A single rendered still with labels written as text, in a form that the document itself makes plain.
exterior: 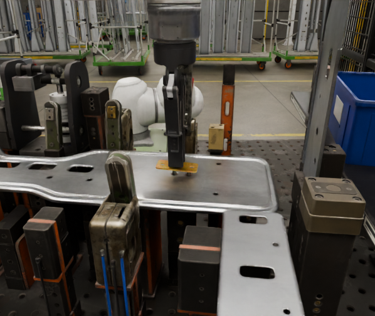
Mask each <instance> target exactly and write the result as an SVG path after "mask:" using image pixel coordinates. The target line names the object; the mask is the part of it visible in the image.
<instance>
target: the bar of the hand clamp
mask: <svg viewBox="0 0 375 316"><path fill-rule="evenodd" d="M184 73H187V82H186V109H185V113H187V133H190V132H191V119H192V94H193V64H192V65H186V66H184Z"/></svg>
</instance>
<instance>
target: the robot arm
mask: <svg viewBox="0 0 375 316"><path fill-rule="evenodd" d="M147 4H170V5H147V13H148V27H149V38H151V39H154V40H157V41H155V42H153V48H154V62H155V63H156V64H158V65H164V66H165V67H166V73H165V75H163V77H162V78H161V79H160V81H159V84H158V86H157V88H149V87H147V84H146V83H145V82H144V81H142V80H141V79H138V78H135V77H129V78H123V79H120V80H119V81H118V82H117V83H116V85H115V87H114V90H113V93H112V99H116V100H118V101H119V102H120V103H121V104H122V108H129V109H130V110H131V112H132V128H133V138H134V147H152V146H154V142H153V141H152V139H151V135H150V132H151V130H150V129H149V125H152V124H157V123H160V124H166V131H165V132H164V135H167V150H168V166H169V167H183V162H185V129H188V126H187V125H184V123H185V121H186V119H185V109H186V82H187V73H184V66H186V65H192V64H193V63H195V62H196V42H195V41H194V40H195V39H197V38H199V37H200V12H201V5H200V4H201V0H147ZM202 109H203V95H202V93H201V91H200V90H199V89H198V88H197V87H195V86H194V84H193V94H192V118H194V117H197V116H198V115H199V114H200V113H201V111H202Z"/></svg>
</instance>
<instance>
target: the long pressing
mask: <svg viewBox="0 0 375 316"><path fill-rule="evenodd" d="M109 150H111V149H95V150H90V151H87V152H82V153H79V154H75V155H71V156H67V157H36V156H25V155H8V154H5V152H4V151H3V150H2V148H1V147H0V162H9V163H19V165H18V166H16V167H13V168H5V167H0V191H1V192H19V193H27V194H32V195H35V196H38V197H40V198H42V199H45V200H47V201H50V202H53V203H62V204H79V205H89V206H101V204H102V203H103V201H104V200H105V198H106V197H107V196H108V195H109V194H110V189H109V186H108V180H107V175H106V172H105V163H106V161H107V154H108V152H109ZM118 151H122V152H125V153H126V154H127V155H129V157H130V158H131V161H132V168H133V173H134V181H135V188H136V193H137V197H138V200H139V209H149V210H158V211H175V212H185V213H202V214H219V215H223V211H225V210H228V209H230V210H240V211H258V212H268V213H277V212H278V210H279V202H278V196H277V191H276V187H275V182H274V179H273V173H272V168H271V167H270V165H269V163H268V162H267V161H266V160H265V159H262V158H259V157H247V156H234V155H211V154H187V153H185V162H190V163H197V164H198V170H197V172H195V173H193V172H191V176H187V175H186V174H187V172H181V171H176V174H177V175H172V171H169V170H162V169H156V164H157V162H158V160H166V161H168V152H149V151H137V150H118ZM36 164H41V165H53V166H56V167H55V168H53V169H51V170H37V169H29V168H30V167H31V166H33V165H36ZM217 164H221V165H217ZM72 167H92V168H93V169H92V170H91V171H90V172H70V171H69V170H70V169H71V168H72ZM48 177H52V178H49V179H48ZM89 179H91V181H88V180H89ZM213 193H218V195H214V194H213Z"/></svg>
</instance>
